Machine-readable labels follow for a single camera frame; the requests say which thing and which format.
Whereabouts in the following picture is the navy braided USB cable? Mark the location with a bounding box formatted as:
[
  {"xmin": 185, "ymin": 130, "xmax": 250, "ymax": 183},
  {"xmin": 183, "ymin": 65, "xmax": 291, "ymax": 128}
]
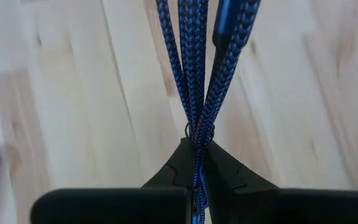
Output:
[{"xmin": 155, "ymin": 0, "xmax": 262, "ymax": 224}]

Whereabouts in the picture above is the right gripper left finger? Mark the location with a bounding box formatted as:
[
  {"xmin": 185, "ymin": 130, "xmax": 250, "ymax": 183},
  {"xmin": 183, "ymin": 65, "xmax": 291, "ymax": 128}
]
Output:
[{"xmin": 30, "ymin": 138, "xmax": 196, "ymax": 224}]

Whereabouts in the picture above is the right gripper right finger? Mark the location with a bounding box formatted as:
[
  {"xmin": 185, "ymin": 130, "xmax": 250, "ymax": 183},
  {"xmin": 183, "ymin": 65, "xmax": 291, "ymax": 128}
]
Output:
[{"xmin": 203, "ymin": 139, "xmax": 358, "ymax": 224}]

